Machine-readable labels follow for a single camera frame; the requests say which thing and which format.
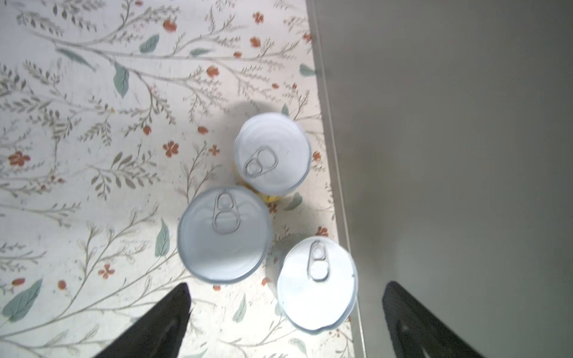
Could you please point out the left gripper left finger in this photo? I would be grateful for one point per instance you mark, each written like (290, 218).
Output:
(158, 333)

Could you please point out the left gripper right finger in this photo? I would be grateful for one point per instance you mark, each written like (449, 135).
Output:
(415, 331)

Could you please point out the pink label can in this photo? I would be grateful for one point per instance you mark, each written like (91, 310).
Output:
(224, 235)

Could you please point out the beige metal cabinet counter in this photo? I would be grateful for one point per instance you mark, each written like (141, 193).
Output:
(449, 127)

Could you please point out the floral table mat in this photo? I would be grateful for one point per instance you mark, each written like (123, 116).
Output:
(115, 115)

